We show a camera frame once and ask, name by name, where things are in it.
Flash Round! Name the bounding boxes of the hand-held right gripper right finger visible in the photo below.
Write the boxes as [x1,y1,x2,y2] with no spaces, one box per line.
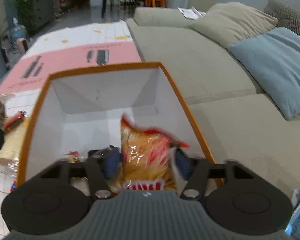
[174,148,254,200]

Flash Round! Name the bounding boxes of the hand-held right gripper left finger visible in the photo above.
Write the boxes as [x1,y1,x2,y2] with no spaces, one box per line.
[40,152,120,200]

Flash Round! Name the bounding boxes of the dark snack packet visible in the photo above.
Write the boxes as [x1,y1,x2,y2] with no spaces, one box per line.
[87,145,120,160]

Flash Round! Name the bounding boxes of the yellow crisps packet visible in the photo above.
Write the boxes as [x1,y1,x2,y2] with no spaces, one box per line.
[119,112,191,193]

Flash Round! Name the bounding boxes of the orange cardboard box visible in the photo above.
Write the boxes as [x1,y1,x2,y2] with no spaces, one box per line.
[16,62,225,196]

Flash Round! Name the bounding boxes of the yellow cake packet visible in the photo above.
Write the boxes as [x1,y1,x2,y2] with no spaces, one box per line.
[0,119,32,167]

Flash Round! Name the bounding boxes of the red sausage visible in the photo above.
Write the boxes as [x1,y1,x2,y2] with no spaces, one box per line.
[4,111,27,131]

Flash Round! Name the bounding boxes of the pink heater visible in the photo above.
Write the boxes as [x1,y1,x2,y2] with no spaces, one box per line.
[17,37,29,53]

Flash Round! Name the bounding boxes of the beige sofa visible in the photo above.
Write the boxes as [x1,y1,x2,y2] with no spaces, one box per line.
[125,6,300,205]

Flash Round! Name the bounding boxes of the pink white printed mat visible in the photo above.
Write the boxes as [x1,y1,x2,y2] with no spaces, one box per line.
[0,20,143,230]

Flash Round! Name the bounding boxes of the blue water jug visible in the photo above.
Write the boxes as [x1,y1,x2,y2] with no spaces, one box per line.
[10,17,28,42]

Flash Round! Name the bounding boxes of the light blue cushion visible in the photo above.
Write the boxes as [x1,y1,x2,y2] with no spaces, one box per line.
[229,27,300,120]

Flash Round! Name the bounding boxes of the grey cabinet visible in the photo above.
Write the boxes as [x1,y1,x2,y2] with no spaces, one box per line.
[30,0,56,33]

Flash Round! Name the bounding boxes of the beige cushion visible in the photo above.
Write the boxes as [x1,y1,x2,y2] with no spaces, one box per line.
[190,2,278,50]

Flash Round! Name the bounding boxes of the white papers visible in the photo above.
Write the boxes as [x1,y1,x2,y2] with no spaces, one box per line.
[177,6,207,20]

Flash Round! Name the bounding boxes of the grey textured cushion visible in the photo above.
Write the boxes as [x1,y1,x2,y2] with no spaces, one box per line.
[264,0,300,63]

